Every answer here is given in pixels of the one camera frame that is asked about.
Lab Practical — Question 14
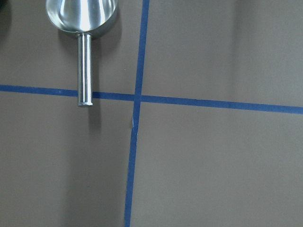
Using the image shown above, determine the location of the steel ice scoop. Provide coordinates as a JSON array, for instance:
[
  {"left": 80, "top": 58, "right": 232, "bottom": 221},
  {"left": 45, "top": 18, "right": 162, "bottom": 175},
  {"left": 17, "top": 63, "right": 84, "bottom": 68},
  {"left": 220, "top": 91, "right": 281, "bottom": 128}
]
[{"left": 45, "top": 0, "right": 118, "bottom": 106}]

